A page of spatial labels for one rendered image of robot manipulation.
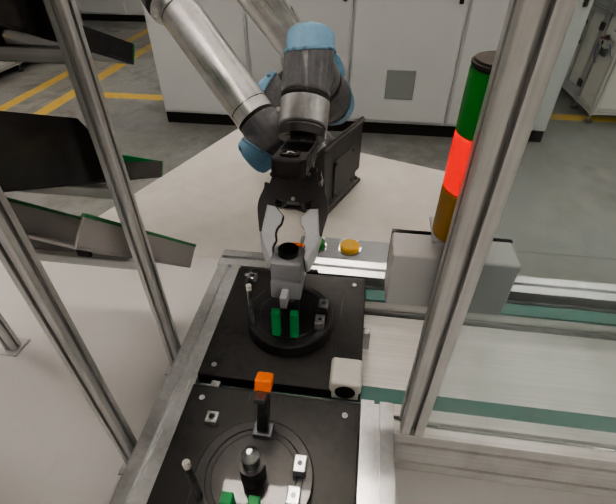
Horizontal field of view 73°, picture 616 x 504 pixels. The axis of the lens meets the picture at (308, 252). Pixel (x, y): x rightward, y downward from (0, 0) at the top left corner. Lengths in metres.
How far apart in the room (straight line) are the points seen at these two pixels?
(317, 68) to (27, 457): 0.72
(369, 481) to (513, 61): 0.47
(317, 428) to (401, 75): 3.19
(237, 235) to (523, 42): 0.87
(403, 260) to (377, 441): 0.28
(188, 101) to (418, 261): 3.62
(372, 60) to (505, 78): 3.25
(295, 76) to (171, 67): 3.28
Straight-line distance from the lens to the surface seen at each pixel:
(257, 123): 0.77
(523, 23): 0.31
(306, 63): 0.66
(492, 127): 0.32
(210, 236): 1.08
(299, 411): 0.61
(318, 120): 0.63
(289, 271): 0.59
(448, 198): 0.39
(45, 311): 0.47
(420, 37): 3.53
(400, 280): 0.44
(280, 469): 0.56
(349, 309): 0.72
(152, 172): 0.65
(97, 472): 0.76
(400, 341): 0.76
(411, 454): 0.67
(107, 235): 0.61
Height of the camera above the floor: 1.50
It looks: 40 degrees down
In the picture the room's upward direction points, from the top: straight up
